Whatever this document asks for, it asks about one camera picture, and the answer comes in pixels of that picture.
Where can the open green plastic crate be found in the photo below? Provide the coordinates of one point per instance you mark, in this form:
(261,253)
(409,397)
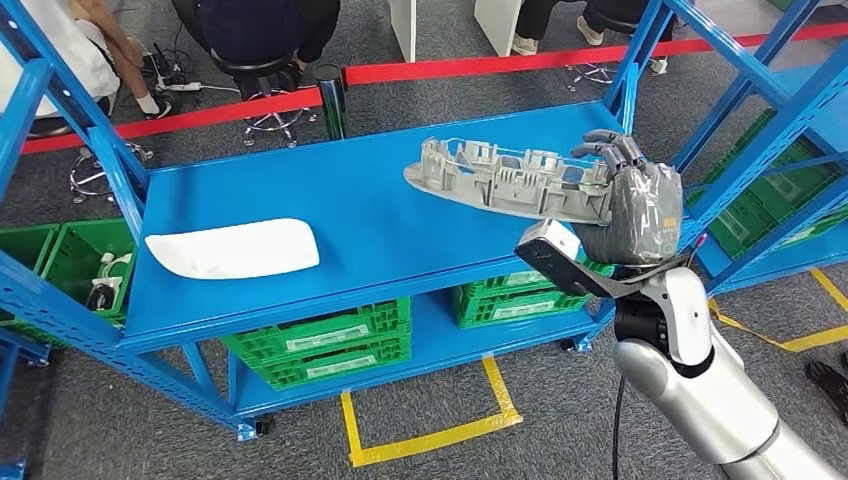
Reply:
(73,258)
(23,255)

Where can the black humanoid robot legs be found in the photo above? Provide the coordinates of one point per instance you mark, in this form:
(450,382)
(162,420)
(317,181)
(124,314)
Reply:
(831,387)

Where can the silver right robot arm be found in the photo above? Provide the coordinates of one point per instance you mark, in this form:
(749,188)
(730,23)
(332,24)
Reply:
(702,391)

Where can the narrow white panel leg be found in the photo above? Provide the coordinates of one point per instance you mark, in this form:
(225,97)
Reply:
(402,30)

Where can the grey plastic wheel hubcap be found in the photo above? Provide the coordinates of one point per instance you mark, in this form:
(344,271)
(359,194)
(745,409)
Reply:
(503,192)

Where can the wide white panel leg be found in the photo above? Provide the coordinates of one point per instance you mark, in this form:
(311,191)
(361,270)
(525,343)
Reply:
(497,23)

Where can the chrome stanchion post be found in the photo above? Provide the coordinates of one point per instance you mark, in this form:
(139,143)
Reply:
(331,99)

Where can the yellow floor tape outline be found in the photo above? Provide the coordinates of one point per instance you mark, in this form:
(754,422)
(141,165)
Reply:
(802,344)
(427,442)

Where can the white plastic cover part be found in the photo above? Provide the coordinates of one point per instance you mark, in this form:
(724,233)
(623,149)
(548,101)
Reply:
(232,250)

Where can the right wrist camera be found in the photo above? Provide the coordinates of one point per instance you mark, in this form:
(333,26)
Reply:
(550,238)

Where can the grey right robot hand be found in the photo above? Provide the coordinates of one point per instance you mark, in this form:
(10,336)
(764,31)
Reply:
(642,212)

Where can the white power strip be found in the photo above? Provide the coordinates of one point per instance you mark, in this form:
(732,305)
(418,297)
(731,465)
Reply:
(179,87)

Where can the black swivel stool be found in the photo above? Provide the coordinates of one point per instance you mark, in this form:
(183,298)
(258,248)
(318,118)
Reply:
(619,23)
(248,64)
(109,172)

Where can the person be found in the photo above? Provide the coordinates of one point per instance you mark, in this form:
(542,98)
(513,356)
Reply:
(99,73)
(536,20)
(258,26)

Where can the white parts inside crate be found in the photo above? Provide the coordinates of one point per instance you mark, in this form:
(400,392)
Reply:
(106,285)

